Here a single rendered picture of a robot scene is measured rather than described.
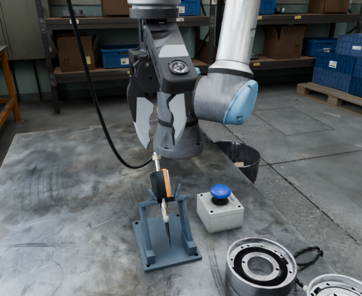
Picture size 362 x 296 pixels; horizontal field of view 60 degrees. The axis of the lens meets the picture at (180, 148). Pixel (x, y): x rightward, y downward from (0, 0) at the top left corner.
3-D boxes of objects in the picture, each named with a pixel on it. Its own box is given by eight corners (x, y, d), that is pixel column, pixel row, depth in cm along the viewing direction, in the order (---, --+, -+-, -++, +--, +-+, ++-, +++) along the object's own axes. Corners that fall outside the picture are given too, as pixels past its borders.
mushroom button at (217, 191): (232, 213, 61) (234, 191, 59) (213, 217, 60) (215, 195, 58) (224, 201, 65) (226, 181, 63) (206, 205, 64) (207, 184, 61)
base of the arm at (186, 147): (148, 140, 99) (146, 110, 94) (193, 134, 102) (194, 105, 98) (159, 162, 86) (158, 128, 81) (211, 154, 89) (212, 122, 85)
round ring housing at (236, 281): (240, 315, 44) (243, 295, 43) (216, 260, 54) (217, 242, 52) (307, 300, 47) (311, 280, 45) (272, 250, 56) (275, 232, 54)
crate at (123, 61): (143, 61, 406) (142, 43, 397) (147, 67, 373) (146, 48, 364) (102, 63, 396) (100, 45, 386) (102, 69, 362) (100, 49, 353)
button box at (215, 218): (242, 226, 61) (244, 206, 59) (208, 234, 60) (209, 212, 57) (225, 203, 68) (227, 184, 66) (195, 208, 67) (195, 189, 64)
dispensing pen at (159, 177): (164, 252, 51) (149, 150, 53) (160, 248, 55) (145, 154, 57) (178, 249, 52) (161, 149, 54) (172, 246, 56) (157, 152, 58)
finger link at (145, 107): (142, 137, 56) (149, 87, 53) (149, 151, 51) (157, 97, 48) (125, 137, 55) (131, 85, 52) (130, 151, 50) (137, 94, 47)
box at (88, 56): (102, 70, 360) (98, 35, 343) (56, 73, 343) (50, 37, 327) (97, 63, 393) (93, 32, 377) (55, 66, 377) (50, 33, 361)
